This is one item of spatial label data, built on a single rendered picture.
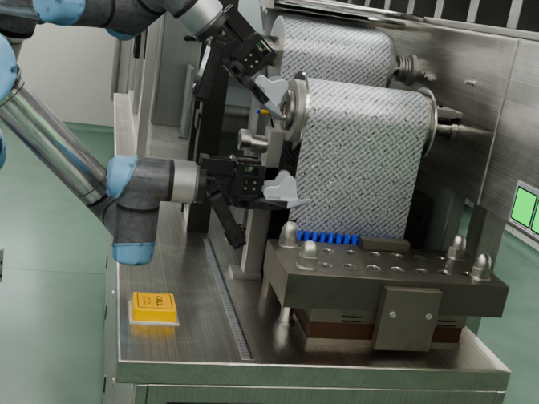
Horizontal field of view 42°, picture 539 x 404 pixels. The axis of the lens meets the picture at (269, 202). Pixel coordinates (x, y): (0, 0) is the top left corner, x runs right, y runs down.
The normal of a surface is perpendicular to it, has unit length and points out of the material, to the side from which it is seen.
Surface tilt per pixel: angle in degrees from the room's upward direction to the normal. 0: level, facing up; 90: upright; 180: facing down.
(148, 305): 0
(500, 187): 90
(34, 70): 90
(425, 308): 90
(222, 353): 0
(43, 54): 90
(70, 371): 0
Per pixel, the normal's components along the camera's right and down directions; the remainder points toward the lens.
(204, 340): 0.15, -0.95
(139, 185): 0.21, 0.30
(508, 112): -0.97, -0.08
